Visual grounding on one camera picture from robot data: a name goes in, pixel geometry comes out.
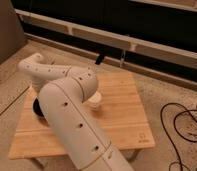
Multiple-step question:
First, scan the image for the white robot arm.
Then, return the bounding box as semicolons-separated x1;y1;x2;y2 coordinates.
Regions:
18;53;134;171

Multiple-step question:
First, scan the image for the black ceramic bowl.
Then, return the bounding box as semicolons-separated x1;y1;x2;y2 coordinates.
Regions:
33;98;44;117

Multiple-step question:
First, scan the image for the white cup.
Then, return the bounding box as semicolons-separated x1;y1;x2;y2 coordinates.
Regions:
88;91;102;108

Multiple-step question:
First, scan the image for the black table leg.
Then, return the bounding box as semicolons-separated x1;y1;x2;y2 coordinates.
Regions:
95;52;107;65

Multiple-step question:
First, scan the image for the light wooden table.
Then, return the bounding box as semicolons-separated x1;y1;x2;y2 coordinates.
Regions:
8;72;155;159

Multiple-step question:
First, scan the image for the grey cabinet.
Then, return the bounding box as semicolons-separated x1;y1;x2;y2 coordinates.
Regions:
0;0;27;65

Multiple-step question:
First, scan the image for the white wall rail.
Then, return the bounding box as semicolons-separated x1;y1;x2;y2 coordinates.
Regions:
15;9;197;69

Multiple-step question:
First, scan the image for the black cable on floor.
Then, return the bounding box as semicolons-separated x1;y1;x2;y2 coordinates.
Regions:
159;96;197;171

